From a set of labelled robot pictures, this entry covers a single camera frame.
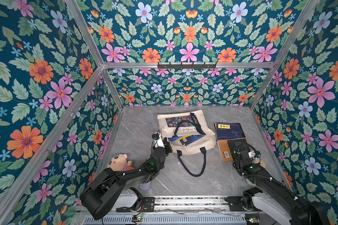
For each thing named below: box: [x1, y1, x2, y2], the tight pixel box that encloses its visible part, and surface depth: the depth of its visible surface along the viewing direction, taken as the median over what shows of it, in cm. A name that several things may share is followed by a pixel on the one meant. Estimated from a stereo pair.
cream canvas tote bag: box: [157, 109, 217, 177], surface depth 93 cm
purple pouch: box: [138, 182, 152, 191], surface depth 80 cm
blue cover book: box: [179, 134, 206, 147], surface depth 99 cm
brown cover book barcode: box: [216, 137, 248, 163], surface depth 95 cm
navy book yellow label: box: [214, 122, 246, 141], surface depth 103 cm
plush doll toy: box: [107, 153, 135, 172], surface depth 84 cm
